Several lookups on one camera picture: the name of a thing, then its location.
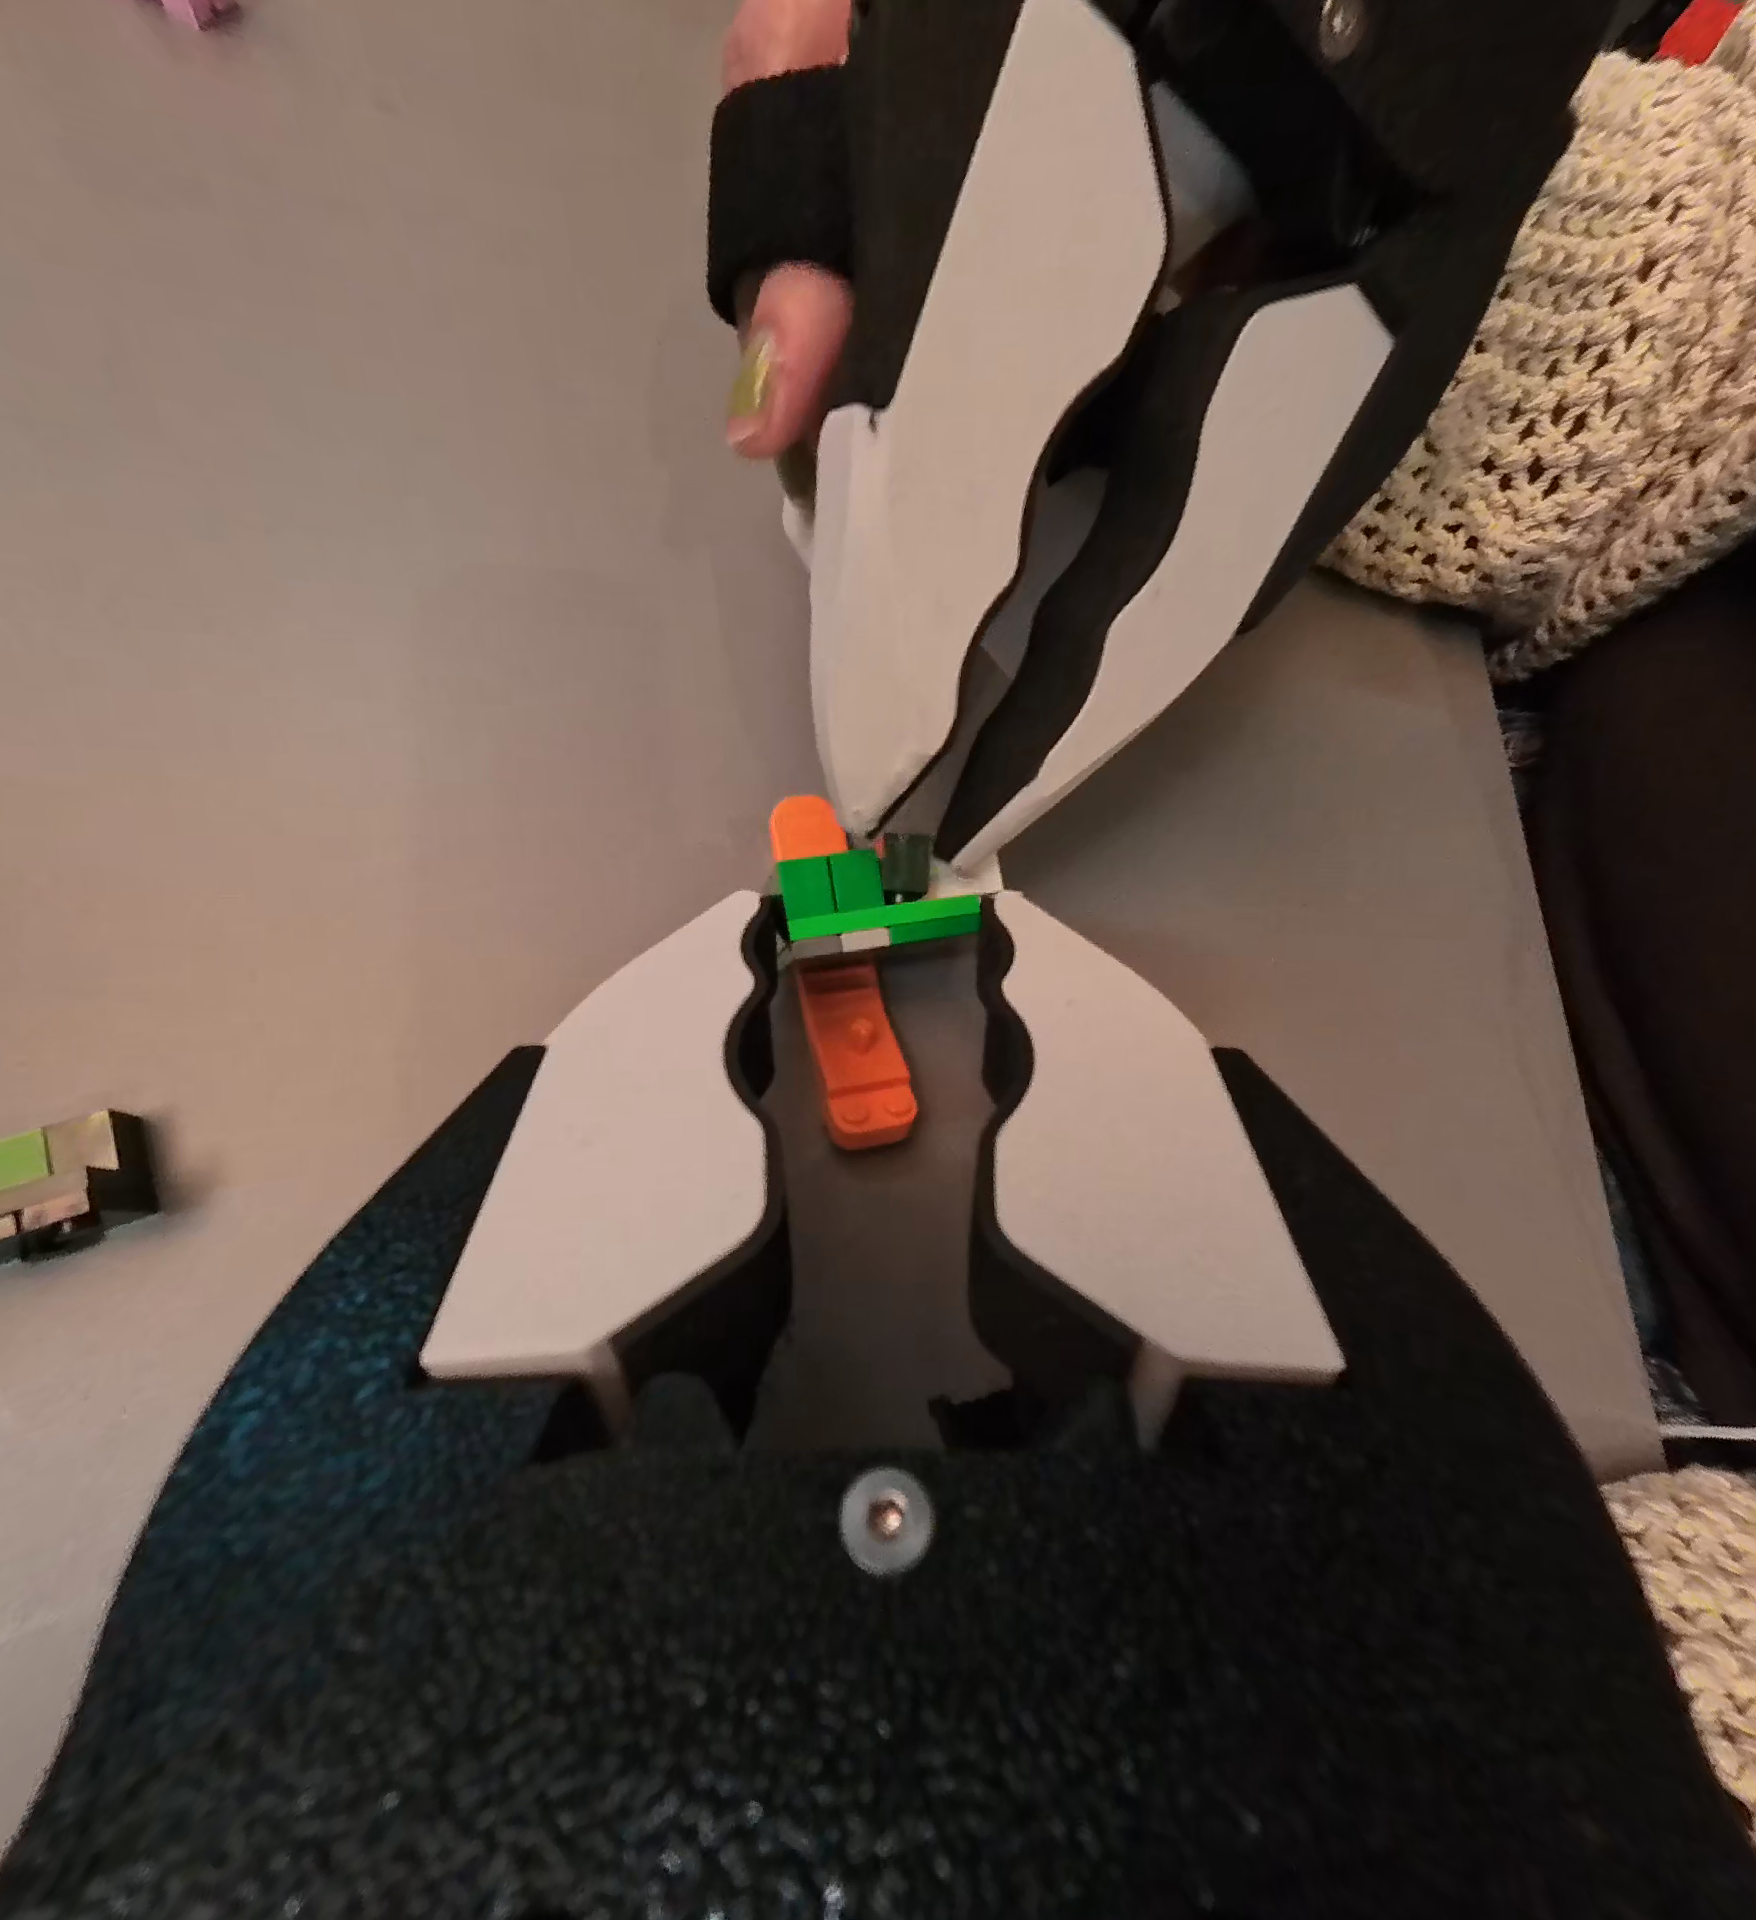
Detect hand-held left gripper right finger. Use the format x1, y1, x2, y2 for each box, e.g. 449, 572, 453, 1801
972, 885, 1348, 1444

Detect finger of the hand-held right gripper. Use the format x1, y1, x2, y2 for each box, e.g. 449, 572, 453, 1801
785, 0, 1174, 836
938, 277, 1399, 878

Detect person's dark trousers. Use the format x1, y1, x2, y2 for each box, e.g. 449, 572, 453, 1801
1485, 563, 1756, 1443

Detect person's right forearm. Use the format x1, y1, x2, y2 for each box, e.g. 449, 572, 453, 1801
1313, 52, 1756, 680

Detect orange brick separator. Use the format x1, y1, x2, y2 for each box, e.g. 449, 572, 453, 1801
766, 795, 923, 1156

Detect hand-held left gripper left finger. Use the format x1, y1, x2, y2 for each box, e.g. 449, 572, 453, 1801
417, 885, 792, 1444

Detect person's right hand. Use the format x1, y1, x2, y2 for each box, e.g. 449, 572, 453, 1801
721, 0, 865, 460

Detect person's cream knit sweater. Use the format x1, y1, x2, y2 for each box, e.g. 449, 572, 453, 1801
1596, 1466, 1756, 1920

